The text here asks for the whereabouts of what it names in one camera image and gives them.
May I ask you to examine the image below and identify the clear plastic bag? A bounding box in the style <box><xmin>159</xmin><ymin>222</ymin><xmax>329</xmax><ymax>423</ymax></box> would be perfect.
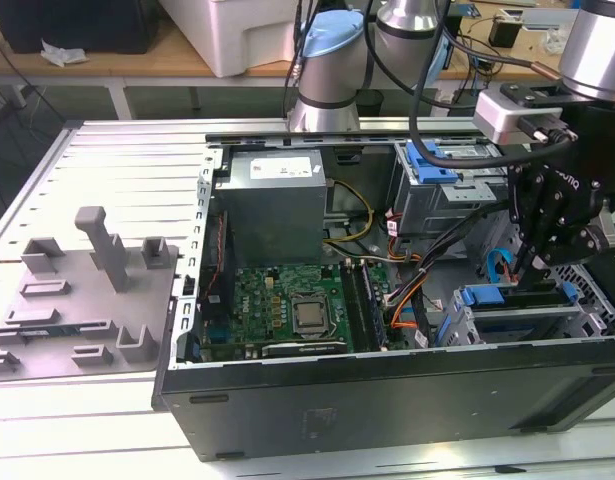
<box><xmin>542</xmin><ymin>25</ymin><xmax>571</xmax><ymax>55</ymax></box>

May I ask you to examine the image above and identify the metal drive cage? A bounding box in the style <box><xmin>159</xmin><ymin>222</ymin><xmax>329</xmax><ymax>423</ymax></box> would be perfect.
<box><xmin>390</xmin><ymin>140</ymin><xmax>527</xmax><ymax>256</ymax></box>

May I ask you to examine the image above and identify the grey parts rack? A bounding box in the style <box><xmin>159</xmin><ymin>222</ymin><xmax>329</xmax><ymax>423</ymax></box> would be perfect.
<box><xmin>0</xmin><ymin>205</ymin><xmax>182</xmax><ymax>386</ymax></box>

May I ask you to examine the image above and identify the thick black camera cable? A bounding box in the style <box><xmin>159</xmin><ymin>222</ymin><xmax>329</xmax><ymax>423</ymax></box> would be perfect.
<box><xmin>364</xmin><ymin>0</ymin><xmax>573</xmax><ymax>171</ymax></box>

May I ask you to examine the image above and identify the small RAM stick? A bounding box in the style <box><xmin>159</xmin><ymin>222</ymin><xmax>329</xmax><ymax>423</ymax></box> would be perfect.
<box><xmin>17</xmin><ymin>326</ymin><xmax>82</xmax><ymax>338</ymax></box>

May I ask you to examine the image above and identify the CPU socket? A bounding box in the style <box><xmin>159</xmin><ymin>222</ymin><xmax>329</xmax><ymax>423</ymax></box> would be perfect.
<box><xmin>288</xmin><ymin>292</ymin><xmax>336</xmax><ymax>340</ymax></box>

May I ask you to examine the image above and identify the green motherboard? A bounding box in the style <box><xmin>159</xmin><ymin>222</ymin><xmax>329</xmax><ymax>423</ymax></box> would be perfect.
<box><xmin>201</xmin><ymin>262</ymin><xmax>413</xmax><ymax>357</ymax></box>

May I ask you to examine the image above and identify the black graphics card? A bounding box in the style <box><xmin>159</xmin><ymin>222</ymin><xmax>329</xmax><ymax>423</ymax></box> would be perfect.
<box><xmin>260</xmin><ymin>340</ymin><xmax>349</xmax><ymax>359</ymax></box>

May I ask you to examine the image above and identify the orange wire bundle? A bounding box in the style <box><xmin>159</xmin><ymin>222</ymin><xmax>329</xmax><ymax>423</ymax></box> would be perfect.
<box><xmin>384</xmin><ymin>277</ymin><xmax>428</xmax><ymax>331</ymax></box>

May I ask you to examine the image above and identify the blue plastic latch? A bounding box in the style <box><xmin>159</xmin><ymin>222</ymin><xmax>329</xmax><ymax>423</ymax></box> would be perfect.
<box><xmin>405</xmin><ymin>142</ymin><xmax>462</xmax><ymax>185</ymax></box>

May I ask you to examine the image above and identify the black cable with metal plug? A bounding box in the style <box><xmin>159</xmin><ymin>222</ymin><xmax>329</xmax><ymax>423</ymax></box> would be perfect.
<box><xmin>284</xmin><ymin>0</ymin><xmax>318</xmax><ymax>121</ymax></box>

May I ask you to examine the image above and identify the crumpled white paper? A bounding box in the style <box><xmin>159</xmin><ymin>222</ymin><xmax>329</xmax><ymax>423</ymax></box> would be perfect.
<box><xmin>40</xmin><ymin>39</ymin><xmax>90</xmax><ymax>69</ymax></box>

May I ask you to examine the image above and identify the metal disk bay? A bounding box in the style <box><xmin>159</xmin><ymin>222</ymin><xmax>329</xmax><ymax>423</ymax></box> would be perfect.
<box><xmin>434</xmin><ymin>282</ymin><xmax>615</xmax><ymax>347</ymax></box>

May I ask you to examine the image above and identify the small black cube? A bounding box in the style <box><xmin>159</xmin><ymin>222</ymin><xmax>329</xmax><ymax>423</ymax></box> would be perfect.
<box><xmin>489</xmin><ymin>14</ymin><xmax>521</xmax><ymax>50</ymax></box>

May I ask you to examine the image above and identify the wooden desk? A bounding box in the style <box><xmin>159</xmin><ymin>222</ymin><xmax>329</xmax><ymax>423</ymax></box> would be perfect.
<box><xmin>0</xmin><ymin>0</ymin><xmax>615</xmax><ymax>121</ymax></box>

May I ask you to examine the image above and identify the black monitor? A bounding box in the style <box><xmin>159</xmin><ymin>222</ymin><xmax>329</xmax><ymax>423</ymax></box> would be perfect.
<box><xmin>0</xmin><ymin>0</ymin><xmax>161</xmax><ymax>55</ymax></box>

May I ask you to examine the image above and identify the grey power supply unit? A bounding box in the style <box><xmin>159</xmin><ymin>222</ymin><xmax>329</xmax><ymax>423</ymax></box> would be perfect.
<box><xmin>214</xmin><ymin>149</ymin><xmax>331</xmax><ymax>266</ymax></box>

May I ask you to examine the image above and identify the hard disk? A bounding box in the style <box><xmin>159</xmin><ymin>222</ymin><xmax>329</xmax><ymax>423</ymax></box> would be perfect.
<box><xmin>435</xmin><ymin>281</ymin><xmax>581</xmax><ymax>346</ymax></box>

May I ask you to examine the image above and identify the silver CPU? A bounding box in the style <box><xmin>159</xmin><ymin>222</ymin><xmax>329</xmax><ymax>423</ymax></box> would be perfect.
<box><xmin>295</xmin><ymin>303</ymin><xmax>327</xmax><ymax>329</ymax></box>

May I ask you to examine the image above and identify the black case fan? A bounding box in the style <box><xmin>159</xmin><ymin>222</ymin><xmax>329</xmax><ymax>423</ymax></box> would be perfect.
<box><xmin>196</xmin><ymin>208</ymin><xmax>238</xmax><ymax>326</ymax></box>

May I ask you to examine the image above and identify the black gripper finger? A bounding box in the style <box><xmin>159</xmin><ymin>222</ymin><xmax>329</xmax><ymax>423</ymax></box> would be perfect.
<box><xmin>532</xmin><ymin>202</ymin><xmax>604</xmax><ymax>271</ymax></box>
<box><xmin>506</xmin><ymin>167</ymin><xmax>563</xmax><ymax>292</ymax></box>

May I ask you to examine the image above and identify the yellow black wire bundle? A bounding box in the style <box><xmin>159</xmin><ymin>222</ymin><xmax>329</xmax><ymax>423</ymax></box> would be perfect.
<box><xmin>322</xmin><ymin>179</ymin><xmax>377</xmax><ymax>247</ymax></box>

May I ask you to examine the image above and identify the black RAM stick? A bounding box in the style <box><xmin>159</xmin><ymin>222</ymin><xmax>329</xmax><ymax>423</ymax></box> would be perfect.
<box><xmin>359</xmin><ymin>259</ymin><xmax>392</xmax><ymax>351</ymax></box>
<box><xmin>340</xmin><ymin>259</ymin><xmax>378</xmax><ymax>354</ymax></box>

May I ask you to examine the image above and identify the grey metal tray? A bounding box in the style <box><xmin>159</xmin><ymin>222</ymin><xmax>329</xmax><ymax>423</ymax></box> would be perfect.
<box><xmin>521</xmin><ymin>7</ymin><xmax>581</xmax><ymax>30</ymax></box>

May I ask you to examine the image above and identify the black waste bin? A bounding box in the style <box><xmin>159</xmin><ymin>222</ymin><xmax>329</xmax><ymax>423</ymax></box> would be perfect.
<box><xmin>357</xmin><ymin>89</ymin><xmax>383</xmax><ymax>119</ymax></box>

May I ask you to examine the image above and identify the black PC case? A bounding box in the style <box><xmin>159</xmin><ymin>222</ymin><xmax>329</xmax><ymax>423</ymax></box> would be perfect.
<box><xmin>151</xmin><ymin>128</ymin><xmax>615</xmax><ymax>462</ymax></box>

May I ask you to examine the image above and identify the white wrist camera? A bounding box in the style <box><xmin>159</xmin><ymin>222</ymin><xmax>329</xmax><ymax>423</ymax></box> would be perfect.
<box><xmin>472</xmin><ymin>89</ymin><xmax>563</xmax><ymax>146</ymax></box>

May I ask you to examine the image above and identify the large white box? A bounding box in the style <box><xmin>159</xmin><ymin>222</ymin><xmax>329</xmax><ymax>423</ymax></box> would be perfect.
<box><xmin>159</xmin><ymin>0</ymin><xmax>313</xmax><ymax>79</ymax></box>

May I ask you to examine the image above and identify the blue wire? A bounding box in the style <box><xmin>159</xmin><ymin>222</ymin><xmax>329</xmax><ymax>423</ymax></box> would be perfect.
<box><xmin>485</xmin><ymin>247</ymin><xmax>516</xmax><ymax>282</ymax></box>

